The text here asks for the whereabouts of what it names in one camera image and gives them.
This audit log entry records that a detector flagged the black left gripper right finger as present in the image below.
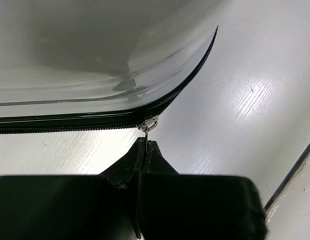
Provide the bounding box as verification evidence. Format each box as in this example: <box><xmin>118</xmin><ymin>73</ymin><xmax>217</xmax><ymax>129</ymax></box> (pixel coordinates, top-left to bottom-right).
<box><xmin>138</xmin><ymin>141</ymin><xmax>267</xmax><ymax>240</ymax></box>

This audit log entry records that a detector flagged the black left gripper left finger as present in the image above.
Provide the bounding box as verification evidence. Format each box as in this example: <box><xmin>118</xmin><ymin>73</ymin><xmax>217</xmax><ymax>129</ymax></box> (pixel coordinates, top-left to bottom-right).
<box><xmin>0</xmin><ymin>137</ymin><xmax>145</xmax><ymax>240</ymax></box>

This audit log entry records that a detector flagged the grey-lined suitcase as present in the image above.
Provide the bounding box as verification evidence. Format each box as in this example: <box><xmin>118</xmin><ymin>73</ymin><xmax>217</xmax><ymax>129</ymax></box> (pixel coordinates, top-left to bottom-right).
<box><xmin>0</xmin><ymin>0</ymin><xmax>223</xmax><ymax>134</ymax></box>

